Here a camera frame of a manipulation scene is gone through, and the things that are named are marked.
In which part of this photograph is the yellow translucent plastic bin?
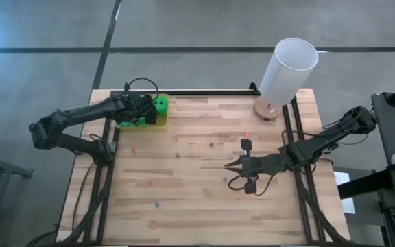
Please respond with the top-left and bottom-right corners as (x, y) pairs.
(116, 91), (170, 130)

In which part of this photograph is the teal foam die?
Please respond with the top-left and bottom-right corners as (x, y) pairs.
(117, 117), (147, 129)

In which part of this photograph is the white shade table lamp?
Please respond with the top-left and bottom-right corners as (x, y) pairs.
(253, 37), (320, 121)

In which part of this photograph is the black beam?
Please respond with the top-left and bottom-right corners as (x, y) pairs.
(336, 160), (395, 200)

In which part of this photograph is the black left camera cable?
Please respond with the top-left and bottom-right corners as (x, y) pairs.
(125, 77), (160, 102)

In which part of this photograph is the green foam die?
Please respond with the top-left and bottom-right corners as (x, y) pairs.
(152, 95), (169, 116)

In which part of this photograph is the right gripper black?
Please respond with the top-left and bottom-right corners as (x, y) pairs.
(224, 138), (293, 195)

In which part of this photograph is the grey metal stand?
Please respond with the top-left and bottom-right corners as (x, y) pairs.
(0, 150), (34, 243)

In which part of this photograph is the white paper sheet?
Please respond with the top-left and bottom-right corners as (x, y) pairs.
(333, 170), (356, 215)

